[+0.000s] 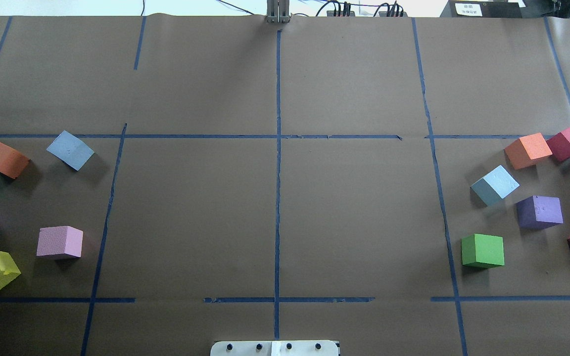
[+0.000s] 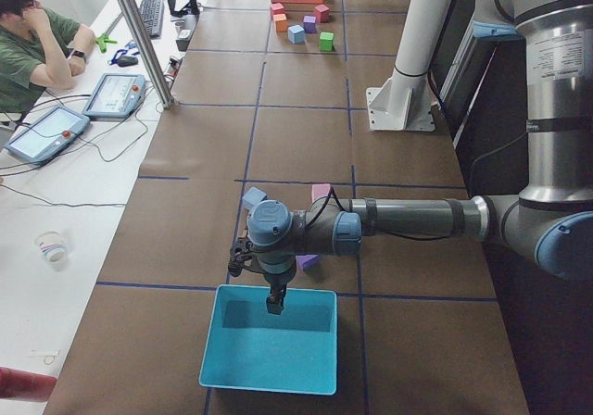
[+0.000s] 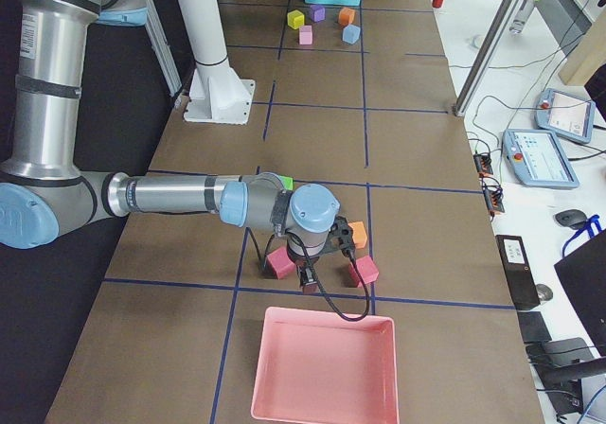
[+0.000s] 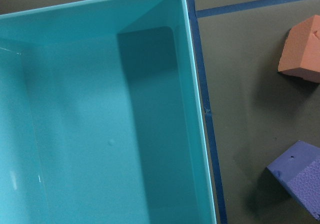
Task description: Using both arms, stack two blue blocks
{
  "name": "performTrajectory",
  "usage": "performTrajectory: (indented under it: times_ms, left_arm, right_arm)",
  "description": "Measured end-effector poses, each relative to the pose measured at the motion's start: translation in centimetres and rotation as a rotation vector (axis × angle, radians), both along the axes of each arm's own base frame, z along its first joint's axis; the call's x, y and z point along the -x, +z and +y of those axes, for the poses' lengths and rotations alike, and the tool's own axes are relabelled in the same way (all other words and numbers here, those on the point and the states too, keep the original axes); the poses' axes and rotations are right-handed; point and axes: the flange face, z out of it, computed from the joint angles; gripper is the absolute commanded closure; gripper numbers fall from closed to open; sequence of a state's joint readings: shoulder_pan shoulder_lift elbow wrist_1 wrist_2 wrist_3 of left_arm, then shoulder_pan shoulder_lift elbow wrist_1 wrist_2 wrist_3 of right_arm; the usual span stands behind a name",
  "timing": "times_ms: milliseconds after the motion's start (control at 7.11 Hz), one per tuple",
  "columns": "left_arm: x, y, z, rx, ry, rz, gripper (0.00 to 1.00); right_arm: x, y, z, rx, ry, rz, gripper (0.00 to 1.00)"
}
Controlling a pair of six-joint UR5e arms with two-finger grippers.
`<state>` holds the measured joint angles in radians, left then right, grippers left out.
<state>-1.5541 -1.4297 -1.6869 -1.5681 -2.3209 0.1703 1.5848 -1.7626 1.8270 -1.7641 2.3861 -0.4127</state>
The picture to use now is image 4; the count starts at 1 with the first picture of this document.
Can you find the teal plastic bin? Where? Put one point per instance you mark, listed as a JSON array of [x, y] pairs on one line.
[[100, 116]]

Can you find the orange foam block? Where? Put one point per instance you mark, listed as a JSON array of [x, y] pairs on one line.
[[301, 52]]

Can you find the purple foam block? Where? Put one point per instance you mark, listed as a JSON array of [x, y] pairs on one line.
[[298, 171]]

